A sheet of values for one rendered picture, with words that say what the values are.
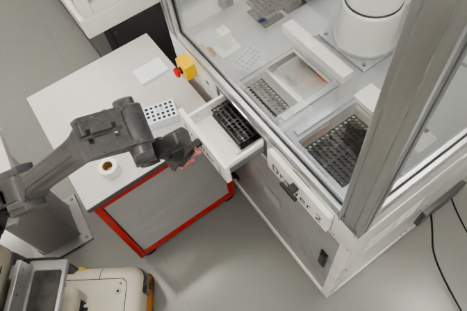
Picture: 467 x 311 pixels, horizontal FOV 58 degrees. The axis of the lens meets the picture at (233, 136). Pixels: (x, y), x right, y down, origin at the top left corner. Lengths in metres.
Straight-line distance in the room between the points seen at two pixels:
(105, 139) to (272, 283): 1.51
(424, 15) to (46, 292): 1.02
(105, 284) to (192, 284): 0.43
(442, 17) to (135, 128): 0.50
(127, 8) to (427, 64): 1.53
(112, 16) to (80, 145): 1.25
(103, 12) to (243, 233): 1.24
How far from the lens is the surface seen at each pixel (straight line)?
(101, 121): 0.75
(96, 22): 1.94
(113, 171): 1.54
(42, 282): 1.21
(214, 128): 1.48
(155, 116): 1.61
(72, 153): 0.79
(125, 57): 1.90
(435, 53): 0.61
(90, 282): 2.00
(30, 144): 2.84
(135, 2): 1.97
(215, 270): 2.16
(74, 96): 1.85
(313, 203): 1.25
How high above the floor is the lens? 2.07
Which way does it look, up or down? 58 degrees down
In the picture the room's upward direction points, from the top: 10 degrees counter-clockwise
